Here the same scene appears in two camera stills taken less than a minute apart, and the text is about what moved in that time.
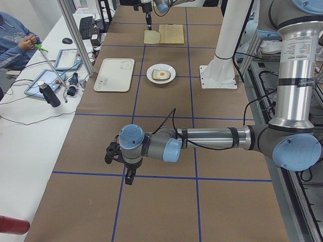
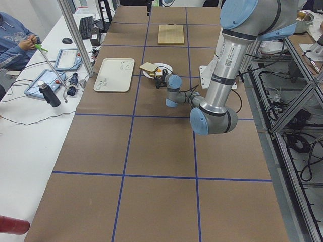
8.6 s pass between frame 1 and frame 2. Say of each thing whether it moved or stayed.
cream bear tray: stayed
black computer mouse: stayed
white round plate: moved
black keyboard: stayed
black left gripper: moved
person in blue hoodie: stayed
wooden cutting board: stayed
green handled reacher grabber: stayed
